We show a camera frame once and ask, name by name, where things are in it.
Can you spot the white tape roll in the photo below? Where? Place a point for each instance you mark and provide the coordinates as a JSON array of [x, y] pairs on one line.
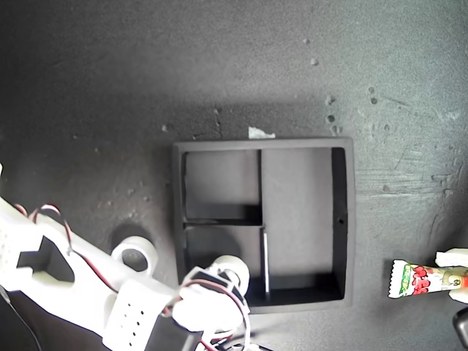
[[242, 272], [151, 256]]

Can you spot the snack bar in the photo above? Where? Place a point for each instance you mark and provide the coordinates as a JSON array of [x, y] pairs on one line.
[[420, 281]]

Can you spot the black tray with wells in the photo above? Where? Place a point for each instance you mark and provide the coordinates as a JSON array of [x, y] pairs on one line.
[[298, 204]]

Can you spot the white paper scrap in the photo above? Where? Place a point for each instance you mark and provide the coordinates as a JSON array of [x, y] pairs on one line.
[[257, 133]]

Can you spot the black camera box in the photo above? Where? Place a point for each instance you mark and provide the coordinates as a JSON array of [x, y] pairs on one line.
[[461, 323]]

